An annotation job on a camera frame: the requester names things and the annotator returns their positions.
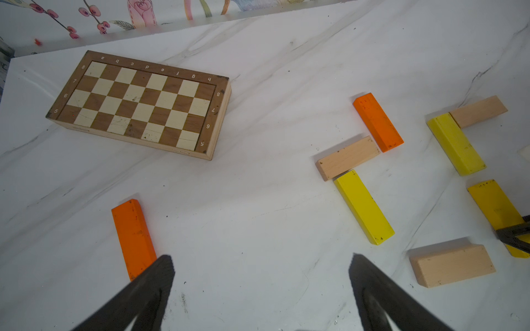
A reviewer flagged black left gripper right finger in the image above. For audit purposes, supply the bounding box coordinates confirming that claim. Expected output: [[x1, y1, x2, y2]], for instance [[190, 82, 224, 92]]
[[349, 254, 451, 330]]

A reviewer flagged natural wood block centre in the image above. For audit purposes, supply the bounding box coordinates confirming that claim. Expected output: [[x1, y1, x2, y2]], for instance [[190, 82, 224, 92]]
[[409, 244, 496, 288]]

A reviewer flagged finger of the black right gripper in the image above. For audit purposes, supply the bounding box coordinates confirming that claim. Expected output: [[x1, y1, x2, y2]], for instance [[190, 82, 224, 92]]
[[496, 215, 529, 253]]

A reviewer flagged wooden folding chessboard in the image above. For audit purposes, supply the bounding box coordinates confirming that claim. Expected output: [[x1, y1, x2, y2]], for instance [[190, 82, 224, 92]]
[[46, 50, 231, 160]]

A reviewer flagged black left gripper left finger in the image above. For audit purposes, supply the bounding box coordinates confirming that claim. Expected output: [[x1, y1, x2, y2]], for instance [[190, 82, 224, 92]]
[[75, 255, 175, 330]]

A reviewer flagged natural wood block upper left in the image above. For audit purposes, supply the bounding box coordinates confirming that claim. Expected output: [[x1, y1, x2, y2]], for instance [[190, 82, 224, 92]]
[[316, 137, 380, 181]]

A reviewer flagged orange block upper centre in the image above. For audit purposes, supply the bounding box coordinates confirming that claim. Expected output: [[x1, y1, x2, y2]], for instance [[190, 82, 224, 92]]
[[353, 93, 404, 153]]

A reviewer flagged yellow block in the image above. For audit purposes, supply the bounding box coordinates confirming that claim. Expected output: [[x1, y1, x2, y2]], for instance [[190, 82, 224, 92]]
[[467, 179, 529, 259], [333, 170, 395, 245], [426, 113, 487, 176]]

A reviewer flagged orange block near chessboard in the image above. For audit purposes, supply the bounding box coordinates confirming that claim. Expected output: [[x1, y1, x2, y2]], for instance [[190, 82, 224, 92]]
[[112, 199, 157, 281]]

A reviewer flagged natural wood block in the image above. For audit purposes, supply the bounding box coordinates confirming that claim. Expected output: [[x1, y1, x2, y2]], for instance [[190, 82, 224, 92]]
[[316, 137, 380, 181], [409, 244, 496, 288], [449, 95, 508, 129]]

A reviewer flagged natural wood block upper right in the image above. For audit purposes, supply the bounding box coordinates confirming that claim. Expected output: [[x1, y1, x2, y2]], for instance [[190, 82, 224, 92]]
[[449, 95, 508, 129]]

